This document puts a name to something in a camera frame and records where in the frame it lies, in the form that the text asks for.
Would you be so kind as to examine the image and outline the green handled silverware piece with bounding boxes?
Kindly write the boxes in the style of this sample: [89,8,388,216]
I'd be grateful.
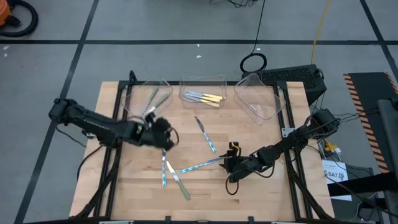
[142,86,160,116]
[144,93,171,118]

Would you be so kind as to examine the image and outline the black cable bundle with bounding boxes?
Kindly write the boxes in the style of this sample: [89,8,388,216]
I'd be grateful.
[208,0,259,9]

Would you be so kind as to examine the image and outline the orange vacuum cleaner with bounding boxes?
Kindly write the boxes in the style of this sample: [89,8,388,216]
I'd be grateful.
[0,0,12,27]

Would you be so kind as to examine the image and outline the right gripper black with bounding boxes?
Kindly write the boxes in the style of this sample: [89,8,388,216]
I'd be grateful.
[219,141,262,184]

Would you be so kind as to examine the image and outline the yellow hanging cable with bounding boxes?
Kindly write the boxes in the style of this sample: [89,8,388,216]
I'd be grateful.
[310,0,333,65]

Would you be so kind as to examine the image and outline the black metal beam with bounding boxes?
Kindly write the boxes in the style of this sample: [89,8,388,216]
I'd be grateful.
[326,171,398,197]

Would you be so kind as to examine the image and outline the blue patterned handle fork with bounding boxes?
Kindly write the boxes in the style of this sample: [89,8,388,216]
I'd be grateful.
[160,149,167,189]

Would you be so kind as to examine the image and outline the yellow cable connectors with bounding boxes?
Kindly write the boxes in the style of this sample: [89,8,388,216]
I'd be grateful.
[322,139,342,156]

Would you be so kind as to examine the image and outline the clear plastic bin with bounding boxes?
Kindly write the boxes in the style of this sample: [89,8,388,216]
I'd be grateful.
[119,75,174,124]
[233,73,287,126]
[177,73,228,109]

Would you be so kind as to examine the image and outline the white paper label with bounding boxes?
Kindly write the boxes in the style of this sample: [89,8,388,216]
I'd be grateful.
[322,159,353,202]

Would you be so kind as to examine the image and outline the green handled knife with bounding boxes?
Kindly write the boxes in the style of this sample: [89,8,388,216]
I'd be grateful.
[165,160,192,201]

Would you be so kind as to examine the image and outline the black hanging cable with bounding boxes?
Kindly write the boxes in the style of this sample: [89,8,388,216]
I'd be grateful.
[239,0,268,74]

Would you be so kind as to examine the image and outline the black orange striped platform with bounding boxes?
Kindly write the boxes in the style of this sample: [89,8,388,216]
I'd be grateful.
[343,72,398,174]

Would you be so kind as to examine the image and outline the black aluminium table frame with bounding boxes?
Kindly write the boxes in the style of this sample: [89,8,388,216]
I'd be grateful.
[70,70,335,224]

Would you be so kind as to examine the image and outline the blue patterned handle spoon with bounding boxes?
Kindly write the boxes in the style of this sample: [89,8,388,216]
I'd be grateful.
[179,156,226,174]

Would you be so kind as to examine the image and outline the blue patterned handle knife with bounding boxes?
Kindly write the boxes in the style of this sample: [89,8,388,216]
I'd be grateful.
[194,115,218,154]

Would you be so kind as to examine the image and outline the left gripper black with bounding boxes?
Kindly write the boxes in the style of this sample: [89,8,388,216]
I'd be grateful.
[137,112,177,152]

